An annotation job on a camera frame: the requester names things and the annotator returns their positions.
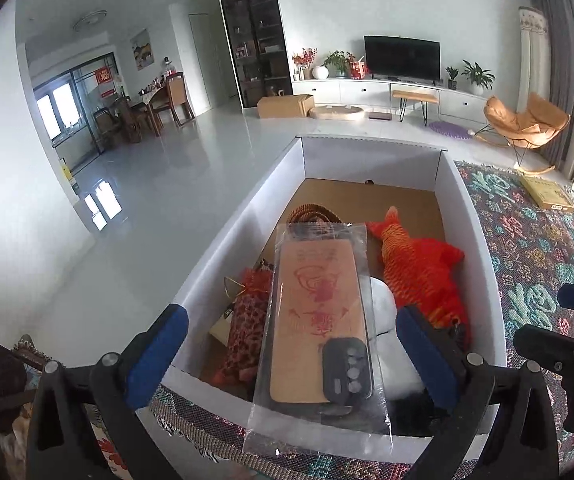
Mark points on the grey window curtain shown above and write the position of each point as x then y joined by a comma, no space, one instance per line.
559,50

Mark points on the orange rocking lounge chair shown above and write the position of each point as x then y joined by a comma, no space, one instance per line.
527,120

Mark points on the framed wall painting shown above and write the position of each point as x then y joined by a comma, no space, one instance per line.
142,50

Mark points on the beige pet bed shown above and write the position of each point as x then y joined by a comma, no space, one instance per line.
337,112

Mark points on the small green potted plant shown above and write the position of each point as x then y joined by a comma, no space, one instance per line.
452,76

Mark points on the colourful patterned woven blanket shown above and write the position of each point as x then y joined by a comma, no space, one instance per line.
527,250

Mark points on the white television cabinet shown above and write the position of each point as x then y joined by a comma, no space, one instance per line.
347,92

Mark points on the white interior door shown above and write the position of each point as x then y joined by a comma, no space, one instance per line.
207,60

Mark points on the wooden dining table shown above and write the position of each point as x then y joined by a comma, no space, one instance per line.
154,102

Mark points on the orange fish plush toy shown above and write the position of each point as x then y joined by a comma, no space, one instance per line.
417,270

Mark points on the glass sliding door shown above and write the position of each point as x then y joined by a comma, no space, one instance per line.
67,110

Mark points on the brown cardboard box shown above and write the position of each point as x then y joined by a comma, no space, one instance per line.
284,106

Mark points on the red patterned cloth pouch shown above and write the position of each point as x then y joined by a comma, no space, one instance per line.
247,320

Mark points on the black flat television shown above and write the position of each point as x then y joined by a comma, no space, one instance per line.
402,57

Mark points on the wooden dining chair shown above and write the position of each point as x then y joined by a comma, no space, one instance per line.
179,97
127,117

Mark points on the bushy green potted plant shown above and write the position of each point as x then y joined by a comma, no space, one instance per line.
337,62

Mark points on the large green potted plant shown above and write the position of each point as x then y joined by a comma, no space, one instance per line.
478,75

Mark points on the purple round floor mat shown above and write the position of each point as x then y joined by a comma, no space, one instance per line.
449,130

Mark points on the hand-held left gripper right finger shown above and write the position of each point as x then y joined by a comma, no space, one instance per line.
424,355

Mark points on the phone case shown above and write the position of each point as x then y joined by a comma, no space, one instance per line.
312,310

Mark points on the black glass display cabinet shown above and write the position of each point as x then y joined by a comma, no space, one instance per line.
254,35

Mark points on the red gift box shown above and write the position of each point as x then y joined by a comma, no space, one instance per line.
358,67

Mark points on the red flower arrangement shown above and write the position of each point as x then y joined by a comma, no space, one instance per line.
304,57

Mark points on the wooden bench with metal legs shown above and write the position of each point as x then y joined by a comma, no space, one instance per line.
414,95

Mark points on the round ceiling light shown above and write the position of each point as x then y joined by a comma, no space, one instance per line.
89,20

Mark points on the white round vase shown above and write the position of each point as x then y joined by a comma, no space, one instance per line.
320,72

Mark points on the flat yellow cardboard box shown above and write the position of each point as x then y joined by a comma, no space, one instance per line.
547,192

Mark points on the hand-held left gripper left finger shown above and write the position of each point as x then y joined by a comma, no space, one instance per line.
159,355

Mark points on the white cardboard box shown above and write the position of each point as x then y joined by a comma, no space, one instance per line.
467,220

